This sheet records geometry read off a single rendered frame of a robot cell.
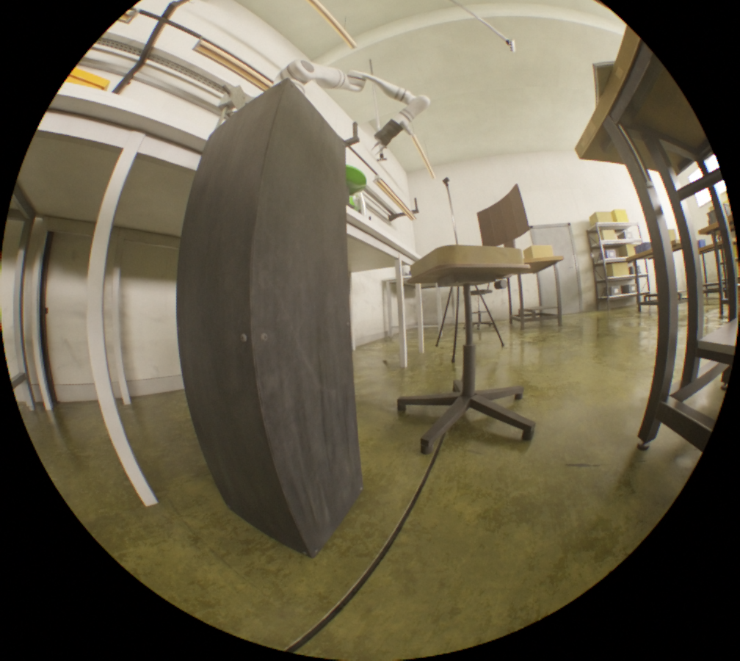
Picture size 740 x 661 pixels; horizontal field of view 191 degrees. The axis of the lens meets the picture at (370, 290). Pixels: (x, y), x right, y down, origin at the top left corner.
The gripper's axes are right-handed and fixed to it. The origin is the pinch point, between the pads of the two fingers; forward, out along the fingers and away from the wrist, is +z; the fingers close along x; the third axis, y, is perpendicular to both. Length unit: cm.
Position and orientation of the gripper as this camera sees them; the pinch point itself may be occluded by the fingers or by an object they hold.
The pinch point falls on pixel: (373, 153)
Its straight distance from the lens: 106.2
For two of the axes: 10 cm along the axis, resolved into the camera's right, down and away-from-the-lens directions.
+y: -5.3, -7.7, 3.7
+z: -6.7, 6.4, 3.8
